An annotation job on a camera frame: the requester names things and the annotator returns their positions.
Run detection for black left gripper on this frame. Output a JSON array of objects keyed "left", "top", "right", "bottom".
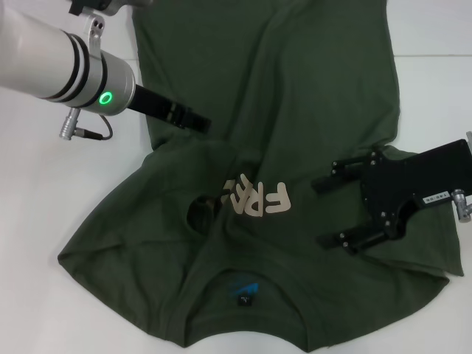
[{"left": 128, "top": 83, "right": 213, "bottom": 134}]

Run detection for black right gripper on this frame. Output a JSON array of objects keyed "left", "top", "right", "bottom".
[{"left": 311, "top": 138, "right": 472, "bottom": 257}]

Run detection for dark green printed t-shirt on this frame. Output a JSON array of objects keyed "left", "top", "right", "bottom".
[{"left": 57, "top": 0, "right": 465, "bottom": 354}]

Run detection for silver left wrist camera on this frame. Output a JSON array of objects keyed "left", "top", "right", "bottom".
[{"left": 68, "top": 0, "right": 156, "bottom": 18}]

